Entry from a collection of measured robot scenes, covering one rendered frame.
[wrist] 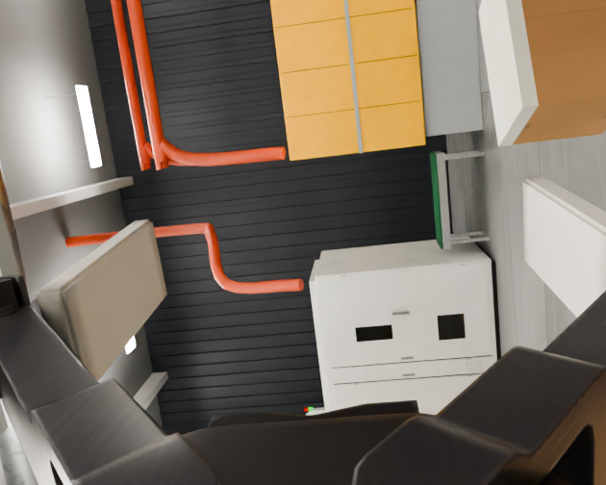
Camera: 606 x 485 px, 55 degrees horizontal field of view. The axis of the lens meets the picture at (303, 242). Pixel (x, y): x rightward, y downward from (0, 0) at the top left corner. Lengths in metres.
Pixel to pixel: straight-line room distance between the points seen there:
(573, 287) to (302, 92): 7.47
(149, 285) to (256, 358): 11.75
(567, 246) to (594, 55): 2.13
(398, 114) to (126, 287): 7.44
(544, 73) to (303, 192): 8.95
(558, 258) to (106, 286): 0.13
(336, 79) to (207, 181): 4.43
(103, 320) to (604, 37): 2.23
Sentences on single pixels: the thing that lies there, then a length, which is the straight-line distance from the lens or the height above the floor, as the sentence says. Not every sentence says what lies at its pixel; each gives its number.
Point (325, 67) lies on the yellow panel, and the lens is 7.62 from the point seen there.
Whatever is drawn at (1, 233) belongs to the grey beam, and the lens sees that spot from 2.76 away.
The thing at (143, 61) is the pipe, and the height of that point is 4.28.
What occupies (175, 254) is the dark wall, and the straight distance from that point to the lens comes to 11.66.
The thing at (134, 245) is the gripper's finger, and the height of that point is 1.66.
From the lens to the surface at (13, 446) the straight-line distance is 6.34.
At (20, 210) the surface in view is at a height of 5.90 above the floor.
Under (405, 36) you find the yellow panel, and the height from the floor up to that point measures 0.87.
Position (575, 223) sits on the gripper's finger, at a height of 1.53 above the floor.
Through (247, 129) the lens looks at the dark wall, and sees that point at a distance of 11.01.
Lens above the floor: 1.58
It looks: 6 degrees up
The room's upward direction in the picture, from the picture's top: 96 degrees counter-clockwise
